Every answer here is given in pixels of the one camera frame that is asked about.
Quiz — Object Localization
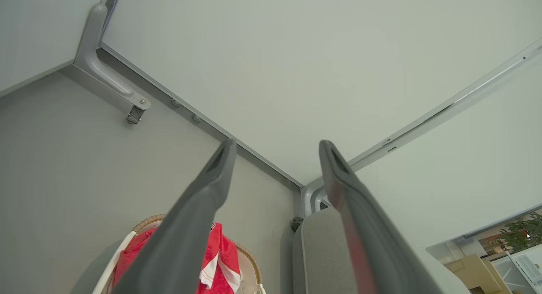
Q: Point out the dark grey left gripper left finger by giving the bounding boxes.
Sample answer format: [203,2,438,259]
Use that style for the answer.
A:
[111,138,238,294]

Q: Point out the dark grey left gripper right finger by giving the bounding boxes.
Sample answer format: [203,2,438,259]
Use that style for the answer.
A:
[318,140,443,294]

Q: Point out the red and white garment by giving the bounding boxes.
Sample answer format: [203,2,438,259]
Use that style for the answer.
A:
[112,222,243,294]

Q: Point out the grey fabric sofa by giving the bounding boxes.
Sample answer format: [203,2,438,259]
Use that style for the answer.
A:
[292,206,467,294]

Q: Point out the white laundry basket wicker rim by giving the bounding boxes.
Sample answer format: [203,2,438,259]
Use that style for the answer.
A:
[92,214,266,294]

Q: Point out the small caster wheel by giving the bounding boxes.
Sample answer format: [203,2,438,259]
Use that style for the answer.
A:
[126,105,147,125]

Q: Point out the light wooden cabinet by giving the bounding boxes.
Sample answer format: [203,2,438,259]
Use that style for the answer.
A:
[444,254,514,294]

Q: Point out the aluminium baseboard strip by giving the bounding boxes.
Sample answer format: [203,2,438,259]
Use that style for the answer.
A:
[97,43,304,189]

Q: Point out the green leafy plant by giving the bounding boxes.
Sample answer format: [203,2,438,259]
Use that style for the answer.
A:
[500,213,542,253]

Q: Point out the white perforated panel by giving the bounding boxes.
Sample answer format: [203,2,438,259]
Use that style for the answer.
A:
[507,243,542,294]

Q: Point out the grey metal support leg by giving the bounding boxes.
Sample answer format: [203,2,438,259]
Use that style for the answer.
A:
[74,0,152,112]

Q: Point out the aluminium partition rail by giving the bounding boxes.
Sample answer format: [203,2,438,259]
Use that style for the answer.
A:
[346,39,542,172]

